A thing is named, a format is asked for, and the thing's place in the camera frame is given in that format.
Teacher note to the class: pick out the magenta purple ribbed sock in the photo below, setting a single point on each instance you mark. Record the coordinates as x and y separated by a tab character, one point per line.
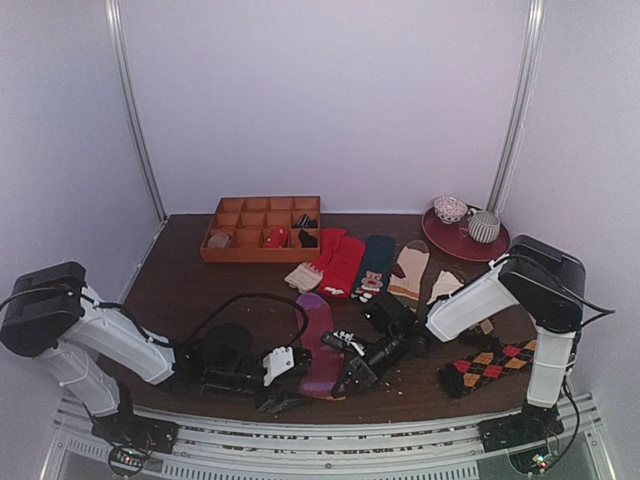
327	364

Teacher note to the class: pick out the right aluminium frame post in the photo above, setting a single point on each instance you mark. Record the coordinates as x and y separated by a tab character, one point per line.
525	86

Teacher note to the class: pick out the patterned white red bowl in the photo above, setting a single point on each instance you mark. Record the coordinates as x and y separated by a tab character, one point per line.
449	209

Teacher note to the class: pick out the cream brown short sock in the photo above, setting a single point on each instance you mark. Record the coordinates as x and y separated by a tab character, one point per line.
447	283

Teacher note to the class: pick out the argyle black orange sock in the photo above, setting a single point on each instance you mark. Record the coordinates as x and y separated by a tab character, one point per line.
494	361

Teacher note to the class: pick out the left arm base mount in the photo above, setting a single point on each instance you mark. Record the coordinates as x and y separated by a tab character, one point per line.
142	433

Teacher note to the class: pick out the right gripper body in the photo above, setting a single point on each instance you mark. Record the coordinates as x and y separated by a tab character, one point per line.
358	373

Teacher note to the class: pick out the aluminium frame post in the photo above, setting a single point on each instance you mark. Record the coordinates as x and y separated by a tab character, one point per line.
525	86
116	31

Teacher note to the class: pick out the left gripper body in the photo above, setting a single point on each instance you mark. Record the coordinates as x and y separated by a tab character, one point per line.
223	380

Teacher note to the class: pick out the striped grey cup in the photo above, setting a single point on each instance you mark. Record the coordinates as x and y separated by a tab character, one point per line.
483	226

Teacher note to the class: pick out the black striped sock in tray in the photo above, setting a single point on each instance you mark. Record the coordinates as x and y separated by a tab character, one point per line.
305	222

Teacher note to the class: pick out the black rolled sock in tray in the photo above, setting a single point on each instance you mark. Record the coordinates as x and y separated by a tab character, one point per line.
308	238

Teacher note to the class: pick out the left aluminium frame post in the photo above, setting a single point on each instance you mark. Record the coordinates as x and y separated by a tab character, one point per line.
116	31

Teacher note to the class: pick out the beige sock in tray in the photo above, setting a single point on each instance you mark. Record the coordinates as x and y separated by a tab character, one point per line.
219	240

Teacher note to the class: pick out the cream striped sock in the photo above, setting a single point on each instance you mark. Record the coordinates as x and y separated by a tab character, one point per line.
407	272

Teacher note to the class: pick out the red round tray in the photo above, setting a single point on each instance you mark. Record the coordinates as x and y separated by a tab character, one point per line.
454	239

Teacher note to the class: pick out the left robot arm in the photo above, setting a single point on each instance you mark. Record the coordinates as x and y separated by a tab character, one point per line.
55	317

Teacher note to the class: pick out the green reindeer sock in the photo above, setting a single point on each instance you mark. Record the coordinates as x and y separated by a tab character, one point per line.
373	275

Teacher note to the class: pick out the red rolled sock in tray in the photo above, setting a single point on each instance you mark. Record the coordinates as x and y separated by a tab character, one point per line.
277	238

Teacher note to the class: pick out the cream red-trim sock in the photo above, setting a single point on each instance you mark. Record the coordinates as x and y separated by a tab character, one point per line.
304	278

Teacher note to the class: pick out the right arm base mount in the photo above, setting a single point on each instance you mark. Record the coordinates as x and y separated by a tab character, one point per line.
531	424

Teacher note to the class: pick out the wooden divided organizer tray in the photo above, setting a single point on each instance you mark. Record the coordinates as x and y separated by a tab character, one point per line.
250	219

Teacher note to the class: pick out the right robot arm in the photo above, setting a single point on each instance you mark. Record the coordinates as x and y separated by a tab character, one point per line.
546	282

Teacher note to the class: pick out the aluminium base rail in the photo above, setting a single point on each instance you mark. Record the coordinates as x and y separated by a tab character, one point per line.
211	448

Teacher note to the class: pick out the red long sock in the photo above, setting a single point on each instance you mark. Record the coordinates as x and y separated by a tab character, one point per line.
341	272

